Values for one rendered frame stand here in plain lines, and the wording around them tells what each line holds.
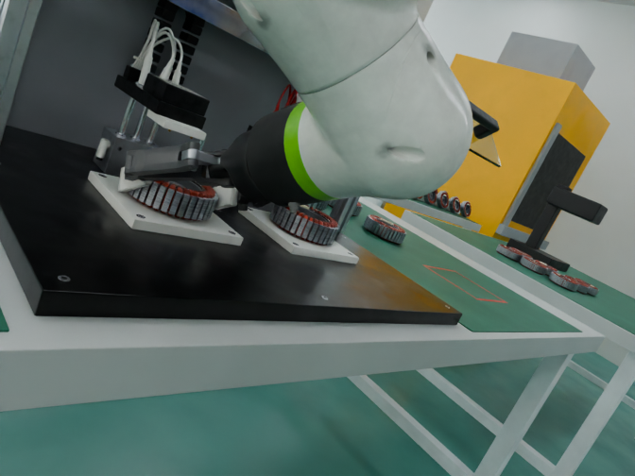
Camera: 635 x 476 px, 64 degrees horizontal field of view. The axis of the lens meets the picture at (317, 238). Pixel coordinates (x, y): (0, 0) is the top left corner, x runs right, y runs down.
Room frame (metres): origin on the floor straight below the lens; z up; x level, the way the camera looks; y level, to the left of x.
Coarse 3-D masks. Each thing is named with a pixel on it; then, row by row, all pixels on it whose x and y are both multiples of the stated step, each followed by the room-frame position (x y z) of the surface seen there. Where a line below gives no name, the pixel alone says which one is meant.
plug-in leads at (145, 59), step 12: (156, 24) 0.70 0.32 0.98; (156, 36) 0.72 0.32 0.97; (168, 36) 0.71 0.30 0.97; (144, 48) 0.72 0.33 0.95; (180, 48) 0.72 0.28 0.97; (144, 60) 0.71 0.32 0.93; (180, 60) 0.72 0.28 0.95; (132, 72) 0.72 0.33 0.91; (144, 72) 0.68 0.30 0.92; (168, 72) 0.70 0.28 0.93; (180, 72) 0.72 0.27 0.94
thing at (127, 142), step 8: (104, 128) 0.71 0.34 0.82; (112, 128) 0.72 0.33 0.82; (104, 136) 0.70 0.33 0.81; (112, 136) 0.68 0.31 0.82; (120, 136) 0.69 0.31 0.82; (128, 136) 0.71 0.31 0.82; (112, 144) 0.68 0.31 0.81; (120, 144) 0.68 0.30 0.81; (128, 144) 0.69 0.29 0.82; (136, 144) 0.70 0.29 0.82; (144, 144) 0.71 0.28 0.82; (152, 144) 0.73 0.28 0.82; (112, 152) 0.68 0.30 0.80; (120, 152) 0.68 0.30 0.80; (96, 160) 0.70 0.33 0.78; (104, 160) 0.68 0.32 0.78; (112, 160) 0.68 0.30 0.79; (120, 160) 0.69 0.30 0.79; (104, 168) 0.68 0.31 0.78; (112, 168) 0.68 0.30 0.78; (120, 168) 0.69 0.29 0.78
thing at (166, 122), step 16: (128, 80) 0.70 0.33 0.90; (160, 80) 0.64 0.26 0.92; (144, 96) 0.65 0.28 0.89; (160, 96) 0.63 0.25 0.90; (176, 96) 0.64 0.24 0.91; (192, 96) 0.66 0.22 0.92; (128, 112) 0.70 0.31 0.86; (144, 112) 0.71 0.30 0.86; (160, 112) 0.63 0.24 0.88; (176, 112) 0.64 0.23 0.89; (192, 112) 0.66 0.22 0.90; (176, 128) 0.63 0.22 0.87; (192, 128) 0.64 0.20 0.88
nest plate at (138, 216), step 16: (96, 176) 0.60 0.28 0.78; (112, 176) 0.64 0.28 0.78; (112, 192) 0.57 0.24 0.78; (128, 208) 0.54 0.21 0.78; (144, 208) 0.57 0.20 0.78; (128, 224) 0.52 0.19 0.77; (144, 224) 0.53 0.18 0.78; (160, 224) 0.54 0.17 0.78; (176, 224) 0.56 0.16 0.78; (192, 224) 0.59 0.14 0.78; (208, 224) 0.62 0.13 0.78; (224, 224) 0.65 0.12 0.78; (208, 240) 0.59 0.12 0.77; (224, 240) 0.61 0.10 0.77; (240, 240) 0.62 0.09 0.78
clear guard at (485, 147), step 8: (472, 120) 0.82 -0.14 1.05; (472, 136) 0.79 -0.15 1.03; (488, 136) 0.85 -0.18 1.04; (472, 144) 0.78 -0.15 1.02; (480, 144) 0.81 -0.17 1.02; (488, 144) 0.84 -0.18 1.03; (472, 152) 0.78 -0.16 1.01; (480, 152) 0.79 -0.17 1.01; (488, 152) 0.82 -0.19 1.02; (496, 152) 0.85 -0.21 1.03; (488, 160) 0.81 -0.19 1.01; (496, 160) 0.84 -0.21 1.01
